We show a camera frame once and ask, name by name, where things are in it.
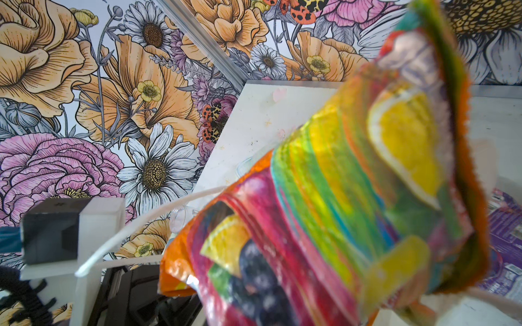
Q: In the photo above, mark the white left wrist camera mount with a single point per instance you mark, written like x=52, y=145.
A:
x=59, y=235

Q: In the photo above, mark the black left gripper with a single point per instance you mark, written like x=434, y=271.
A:
x=130, y=297

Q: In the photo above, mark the white flower-print paper bag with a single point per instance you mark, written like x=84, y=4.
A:
x=485, y=157

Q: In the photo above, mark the purple candy bag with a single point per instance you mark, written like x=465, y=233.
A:
x=504, y=276

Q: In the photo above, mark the clear plastic bottle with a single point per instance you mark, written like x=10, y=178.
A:
x=180, y=217

